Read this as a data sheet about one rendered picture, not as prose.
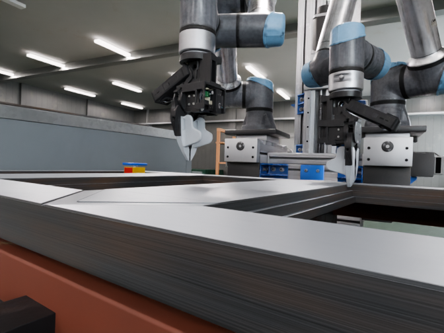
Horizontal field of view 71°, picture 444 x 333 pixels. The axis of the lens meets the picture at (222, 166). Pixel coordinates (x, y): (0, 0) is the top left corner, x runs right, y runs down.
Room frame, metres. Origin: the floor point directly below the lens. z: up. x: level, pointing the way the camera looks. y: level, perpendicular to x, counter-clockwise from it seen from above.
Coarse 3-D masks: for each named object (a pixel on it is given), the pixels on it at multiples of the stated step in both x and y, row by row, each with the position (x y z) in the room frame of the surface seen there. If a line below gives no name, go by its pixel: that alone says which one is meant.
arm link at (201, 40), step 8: (184, 32) 0.61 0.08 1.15; (192, 32) 0.61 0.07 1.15; (200, 32) 0.61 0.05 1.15; (208, 32) 0.61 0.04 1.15; (184, 40) 0.61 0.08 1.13; (192, 40) 0.60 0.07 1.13; (200, 40) 0.61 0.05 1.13; (208, 40) 0.61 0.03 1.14; (184, 48) 0.61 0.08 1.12; (192, 48) 0.61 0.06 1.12; (200, 48) 0.61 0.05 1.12; (208, 48) 0.61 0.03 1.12
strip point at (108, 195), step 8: (96, 192) 0.35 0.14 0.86; (104, 192) 0.36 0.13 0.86; (112, 192) 0.36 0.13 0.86; (120, 192) 0.36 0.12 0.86; (128, 192) 0.36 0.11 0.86; (80, 200) 0.28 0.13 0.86; (88, 200) 0.28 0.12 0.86; (96, 200) 0.28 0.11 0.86; (104, 200) 0.29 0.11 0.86; (112, 200) 0.29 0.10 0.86; (120, 200) 0.29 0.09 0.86; (128, 200) 0.29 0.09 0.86; (136, 200) 0.29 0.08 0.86; (144, 200) 0.29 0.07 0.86; (152, 200) 0.30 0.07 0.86; (160, 200) 0.30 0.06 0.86; (168, 200) 0.30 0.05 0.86; (176, 200) 0.30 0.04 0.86; (184, 200) 0.31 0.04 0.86; (192, 200) 0.31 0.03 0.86; (200, 200) 0.31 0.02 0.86
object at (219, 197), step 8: (136, 192) 0.37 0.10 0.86; (144, 192) 0.37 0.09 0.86; (152, 192) 0.37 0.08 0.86; (160, 192) 0.38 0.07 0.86; (168, 192) 0.38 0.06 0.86; (176, 192) 0.38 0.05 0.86; (184, 192) 0.39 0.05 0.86; (192, 192) 0.39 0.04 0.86; (200, 192) 0.39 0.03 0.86; (208, 192) 0.40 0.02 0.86; (208, 200) 0.31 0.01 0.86; (216, 200) 0.31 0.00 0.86; (224, 200) 0.32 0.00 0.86; (232, 200) 0.32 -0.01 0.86
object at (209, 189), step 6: (156, 186) 0.47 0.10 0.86; (162, 186) 0.47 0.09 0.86; (168, 186) 0.47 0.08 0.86; (174, 186) 0.48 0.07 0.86; (180, 186) 0.48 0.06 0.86; (186, 186) 0.49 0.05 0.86; (192, 186) 0.49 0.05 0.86; (198, 186) 0.49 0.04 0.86; (204, 186) 0.50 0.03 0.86; (210, 186) 0.50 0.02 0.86; (216, 192) 0.40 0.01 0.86; (222, 192) 0.40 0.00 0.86; (228, 192) 0.41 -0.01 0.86; (234, 192) 0.41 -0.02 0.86; (240, 192) 0.41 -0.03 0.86; (246, 192) 0.42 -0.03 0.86; (252, 192) 0.42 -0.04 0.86; (258, 192) 0.42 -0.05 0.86; (264, 192) 0.42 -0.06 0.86; (270, 192) 0.43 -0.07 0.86; (276, 192) 0.43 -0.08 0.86
